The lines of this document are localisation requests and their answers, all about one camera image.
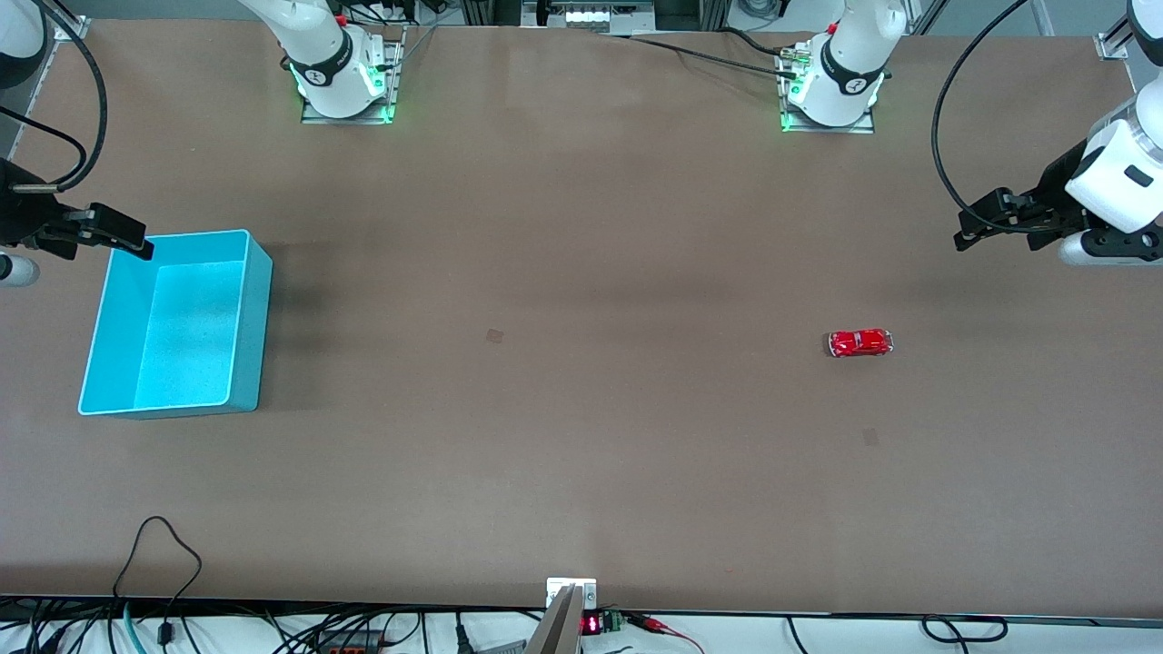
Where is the red beetle toy car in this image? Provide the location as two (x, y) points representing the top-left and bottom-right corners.
(828, 328), (896, 359)

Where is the blue plastic box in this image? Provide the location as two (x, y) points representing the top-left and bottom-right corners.
(78, 229), (273, 421)

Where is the lit silver device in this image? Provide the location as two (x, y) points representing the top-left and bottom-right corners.
(522, 0), (657, 35)

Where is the orange power strip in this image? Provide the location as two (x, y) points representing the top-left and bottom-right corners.
(313, 629), (384, 654)

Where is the short black right arm cable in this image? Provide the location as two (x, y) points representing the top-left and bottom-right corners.
(0, 105), (89, 190)

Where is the long black right arm cable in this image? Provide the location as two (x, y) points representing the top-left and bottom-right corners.
(36, 0), (110, 193)

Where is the aluminium frame rail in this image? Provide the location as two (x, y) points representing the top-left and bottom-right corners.
(0, 36), (57, 183)

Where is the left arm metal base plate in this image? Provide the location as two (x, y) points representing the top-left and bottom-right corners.
(779, 36), (876, 135)

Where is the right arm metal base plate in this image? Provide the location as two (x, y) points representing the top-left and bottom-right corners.
(300, 25), (398, 126)

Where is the thin black looped cable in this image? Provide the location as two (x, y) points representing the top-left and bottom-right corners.
(112, 515), (204, 648)

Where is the short black table cable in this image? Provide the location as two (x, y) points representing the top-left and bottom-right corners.
(722, 25), (790, 57)

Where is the long black table cable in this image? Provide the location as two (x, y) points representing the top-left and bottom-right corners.
(600, 32), (805, 83)

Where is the black coiled cable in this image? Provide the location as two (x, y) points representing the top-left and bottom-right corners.
(920, 615), (1009, 645)

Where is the red clip lead wire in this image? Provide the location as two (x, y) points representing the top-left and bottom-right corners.
(627, 613), (705, 654)

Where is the silver mounting bracket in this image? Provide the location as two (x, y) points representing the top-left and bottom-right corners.
(545, 578), (598, 611)

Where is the grey camera mount arm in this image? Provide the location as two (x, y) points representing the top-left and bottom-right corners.
(525, 586), (582, 654)

